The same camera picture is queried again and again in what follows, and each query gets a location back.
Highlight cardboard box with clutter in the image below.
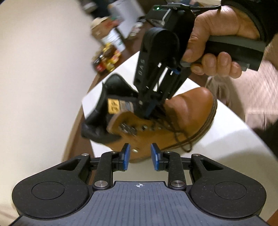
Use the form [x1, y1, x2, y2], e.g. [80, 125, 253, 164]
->
[91, 17, 119, 41]

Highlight dark brown shoelace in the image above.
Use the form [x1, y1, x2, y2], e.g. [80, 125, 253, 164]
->
[152, 116, 193, 153]

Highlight person's right hand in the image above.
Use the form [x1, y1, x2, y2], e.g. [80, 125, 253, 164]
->
[182, 6, 260, 79]

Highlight white plastic bucket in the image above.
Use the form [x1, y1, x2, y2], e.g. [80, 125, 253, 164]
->
[101, 28, 125, 52]

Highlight white cabinet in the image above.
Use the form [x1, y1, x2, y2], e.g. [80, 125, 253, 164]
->
[108, 0, 145, 39]

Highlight dark sleeve forearm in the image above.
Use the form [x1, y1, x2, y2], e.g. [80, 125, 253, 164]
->
[221, 0, 277, 44]

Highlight bottles and snack packs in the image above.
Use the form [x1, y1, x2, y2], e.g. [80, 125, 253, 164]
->
[91, 42, 121, 74]

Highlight brown leather lace-up boot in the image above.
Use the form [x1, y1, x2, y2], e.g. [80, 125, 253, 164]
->
[81, 73, 217, 163]

